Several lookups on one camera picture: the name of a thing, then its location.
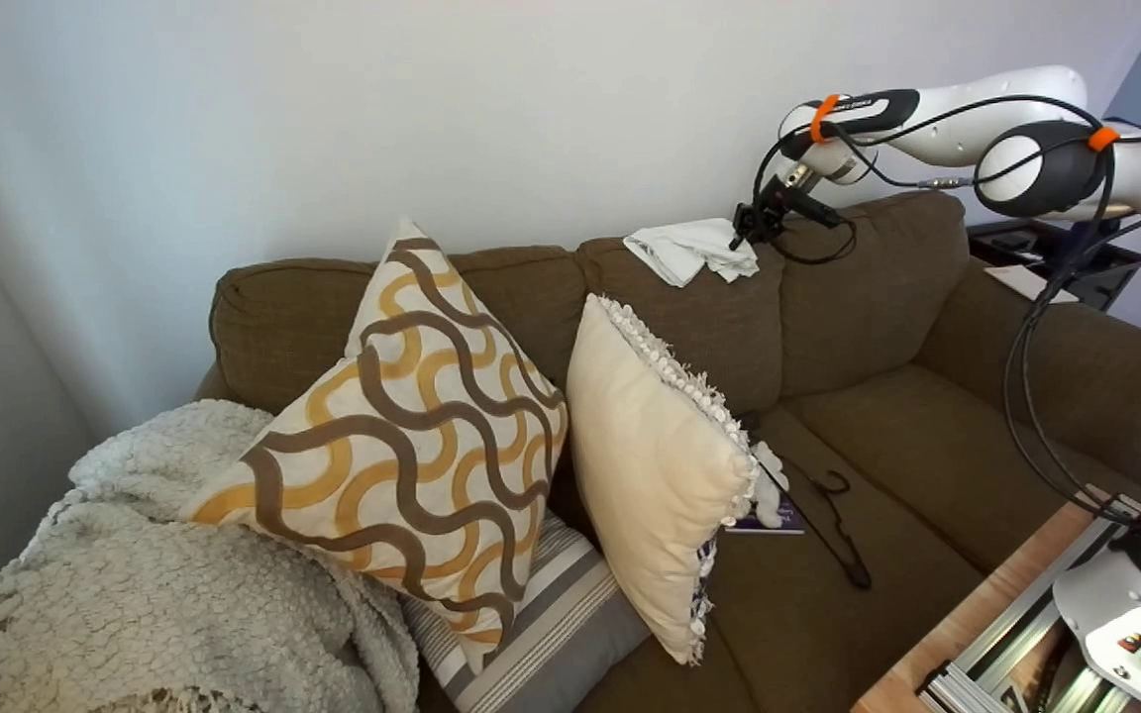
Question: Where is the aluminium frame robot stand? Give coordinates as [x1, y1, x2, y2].
[921, 506, 1141, 713]

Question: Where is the fringed woven throw pillow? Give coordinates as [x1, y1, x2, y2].
[563, 290, 761, 671]

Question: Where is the brown fabric sofa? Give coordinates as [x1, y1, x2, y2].
[196, 185, 1141, 713]

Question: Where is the black side table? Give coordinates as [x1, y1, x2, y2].
[965, 213, 1141, 313]

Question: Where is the white paper sheet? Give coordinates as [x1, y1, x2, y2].
[983, 263, 1064, 308]

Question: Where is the white towel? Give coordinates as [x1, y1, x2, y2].
[620, 213, 765, 293]

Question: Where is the grey striped cushion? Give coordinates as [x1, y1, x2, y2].
[403, 510, 655, 713]

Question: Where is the small white crumpled cloth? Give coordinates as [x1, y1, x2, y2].
[745, 437, 797, 529]

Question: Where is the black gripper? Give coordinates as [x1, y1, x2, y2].
[731, 178, 852, 253]

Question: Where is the grey knit blanket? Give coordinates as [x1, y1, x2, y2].
[0, 396, 423, 713]

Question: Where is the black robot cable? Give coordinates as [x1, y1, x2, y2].
[745, 87, 1141, 529]

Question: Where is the purple flat book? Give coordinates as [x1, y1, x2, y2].
[722, 506, 811, 544]

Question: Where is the wavy patterned throw pillow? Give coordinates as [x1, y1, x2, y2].
[185, 219, 570, 679]

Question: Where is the black clothes hanger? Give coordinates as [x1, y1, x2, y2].
[780, 466, 880, 593]

